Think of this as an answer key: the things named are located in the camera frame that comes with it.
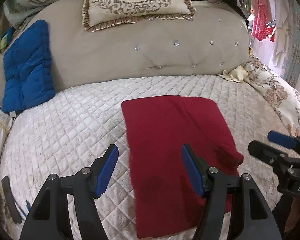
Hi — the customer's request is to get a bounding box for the red knit garment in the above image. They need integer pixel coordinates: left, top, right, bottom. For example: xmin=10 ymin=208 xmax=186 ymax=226
xmin=121 ymin=95 xmax=244 ymax=238

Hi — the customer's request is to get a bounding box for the floral white duvet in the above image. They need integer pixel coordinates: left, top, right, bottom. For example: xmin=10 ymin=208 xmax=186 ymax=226
xmin=244 ymin=54 xmax=300 ymax=137

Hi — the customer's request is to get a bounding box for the teal patterned curtain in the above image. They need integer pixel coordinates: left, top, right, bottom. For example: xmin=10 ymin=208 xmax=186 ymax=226
xmin=283 ymin=0 xmax=300 ymax=93

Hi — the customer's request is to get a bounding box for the white quilted bedspread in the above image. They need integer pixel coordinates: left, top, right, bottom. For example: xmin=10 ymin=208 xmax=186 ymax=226
xmin=0 ymin=75 xmax=289 ymax=239

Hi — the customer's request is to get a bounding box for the beige tufted headboard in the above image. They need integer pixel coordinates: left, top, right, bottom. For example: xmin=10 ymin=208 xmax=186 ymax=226
xmin=0 ymin=0 xmax=251 ymax=106

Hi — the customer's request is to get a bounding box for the red polka dot dress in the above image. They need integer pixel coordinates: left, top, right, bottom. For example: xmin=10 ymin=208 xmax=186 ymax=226
xmin=250 ymin=0 xmax=273 ymax=41

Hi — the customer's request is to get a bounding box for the blue quilted cushion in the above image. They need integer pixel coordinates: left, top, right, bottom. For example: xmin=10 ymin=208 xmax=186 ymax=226
xmin=1 ymin=20 xmax=55 ymax=114

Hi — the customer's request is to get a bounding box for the green potted plant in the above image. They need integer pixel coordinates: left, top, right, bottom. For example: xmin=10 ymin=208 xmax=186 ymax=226
xmin=238 ymin=0 xmax=251 ymax=18

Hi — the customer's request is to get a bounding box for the green plush toy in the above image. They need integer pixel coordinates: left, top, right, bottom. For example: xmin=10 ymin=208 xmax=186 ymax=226
xmin=0 ymin=27 xmax=15 ymax=52

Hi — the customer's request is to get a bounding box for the embroidered cushion with frill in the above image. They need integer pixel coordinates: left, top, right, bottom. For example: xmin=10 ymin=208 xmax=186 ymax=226
xmin=82 ymin=0 xmax=196 ymax=32

